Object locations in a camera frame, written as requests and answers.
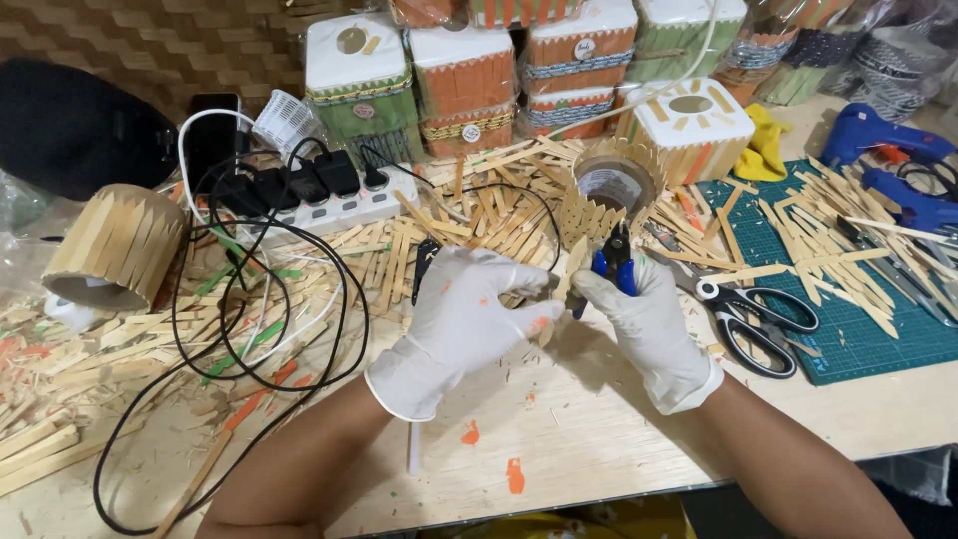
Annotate blue handled cutting pliers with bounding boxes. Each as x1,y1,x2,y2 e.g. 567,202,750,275
572,220,639,321

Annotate heap of loose wooden sticks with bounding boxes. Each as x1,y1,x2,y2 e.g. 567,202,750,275
0,135,749,498

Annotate green cutting mat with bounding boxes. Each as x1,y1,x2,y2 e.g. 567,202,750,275
696,158,958,387

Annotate black smartphone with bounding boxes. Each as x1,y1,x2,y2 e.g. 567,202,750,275
183,92,245,197

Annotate white box with stick rays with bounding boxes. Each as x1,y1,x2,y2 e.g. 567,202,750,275
614,77,757,189

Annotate orange box with blue trim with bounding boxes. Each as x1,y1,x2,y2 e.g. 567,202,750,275
521,0,639,95

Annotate blue hot glue gun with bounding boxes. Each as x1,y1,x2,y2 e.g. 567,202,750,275
819,102,958,170
861,165,958,235

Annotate black fabric bag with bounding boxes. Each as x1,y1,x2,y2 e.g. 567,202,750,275
0,58,181,202

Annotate black cable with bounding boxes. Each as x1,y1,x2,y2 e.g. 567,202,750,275
92,137,564,537

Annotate green stick-covered white box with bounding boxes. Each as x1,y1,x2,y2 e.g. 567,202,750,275
304,12,425,170

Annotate grey utility knife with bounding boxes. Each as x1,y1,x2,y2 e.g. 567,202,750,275
836,215,958,329

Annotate black power adapters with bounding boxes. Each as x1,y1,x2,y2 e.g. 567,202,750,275
217,149,362,218

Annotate orange green striped box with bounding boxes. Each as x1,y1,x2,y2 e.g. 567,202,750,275
388,0,586,31

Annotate white cable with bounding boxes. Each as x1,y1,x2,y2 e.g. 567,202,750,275
177,108,353,369

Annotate clear plastic bag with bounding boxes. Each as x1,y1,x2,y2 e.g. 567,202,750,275
0,168,57,304

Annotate yellow cloth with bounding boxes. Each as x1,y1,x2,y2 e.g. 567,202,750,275
732,102,794,184

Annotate black and white scissors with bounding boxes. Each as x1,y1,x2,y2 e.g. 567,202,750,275
642,223,821,380

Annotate person's left hand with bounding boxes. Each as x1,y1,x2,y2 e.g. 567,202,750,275
364,246,566,422

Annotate pale green stick-covered box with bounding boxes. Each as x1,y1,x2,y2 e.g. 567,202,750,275
624,0,750,85

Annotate stick-covered cardboard tube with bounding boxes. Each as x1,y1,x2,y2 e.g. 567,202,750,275
40,183,190,313

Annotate thick white cord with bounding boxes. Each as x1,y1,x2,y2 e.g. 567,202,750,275
545,0,721,143

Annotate pile of cut pointed sticks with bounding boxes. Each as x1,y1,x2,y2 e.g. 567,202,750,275
756,156,958,340

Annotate stick-covered tape roll holder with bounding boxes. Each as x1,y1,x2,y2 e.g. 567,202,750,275
557,135,668,253

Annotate pointed wooden craft stick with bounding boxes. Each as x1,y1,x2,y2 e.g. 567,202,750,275
537,235,592,350

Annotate yellow patterned clothing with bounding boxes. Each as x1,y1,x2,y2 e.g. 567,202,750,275
448,496,699,539

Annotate white power strip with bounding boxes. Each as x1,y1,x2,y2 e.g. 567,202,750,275
216,164,421,242

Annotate small white plastic basket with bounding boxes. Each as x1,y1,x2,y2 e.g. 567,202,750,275
251,89,323,160

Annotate small black cutter tool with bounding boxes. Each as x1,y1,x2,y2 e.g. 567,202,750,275
409,237,443,308

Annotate heap of wrapped decorated containers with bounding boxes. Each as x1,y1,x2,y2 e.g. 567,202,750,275
713,0,958,125

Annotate person's right hand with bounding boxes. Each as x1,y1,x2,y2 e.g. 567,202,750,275
570,252,725,416

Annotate small orange box blue trim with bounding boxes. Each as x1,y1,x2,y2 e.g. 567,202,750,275
523,86,619,141

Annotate orange stick-covered white box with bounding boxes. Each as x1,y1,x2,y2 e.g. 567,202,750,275
407,25,519,159

